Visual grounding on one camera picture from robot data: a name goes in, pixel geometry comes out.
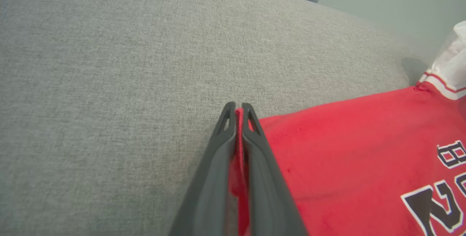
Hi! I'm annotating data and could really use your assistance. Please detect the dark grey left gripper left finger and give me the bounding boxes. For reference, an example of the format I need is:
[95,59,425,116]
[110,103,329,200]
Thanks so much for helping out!
[169,101,238,236]

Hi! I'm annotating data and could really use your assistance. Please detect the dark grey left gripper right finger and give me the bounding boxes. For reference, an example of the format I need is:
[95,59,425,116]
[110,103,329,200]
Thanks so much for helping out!
[241,102,308,236]

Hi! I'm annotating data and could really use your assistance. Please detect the red jersey with white trim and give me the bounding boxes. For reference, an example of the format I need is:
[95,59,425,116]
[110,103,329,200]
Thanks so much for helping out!
[228,20,466,236]

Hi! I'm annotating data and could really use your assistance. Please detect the grey fabric sofa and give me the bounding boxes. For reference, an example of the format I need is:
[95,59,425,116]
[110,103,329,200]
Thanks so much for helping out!
[0,0,434,236]

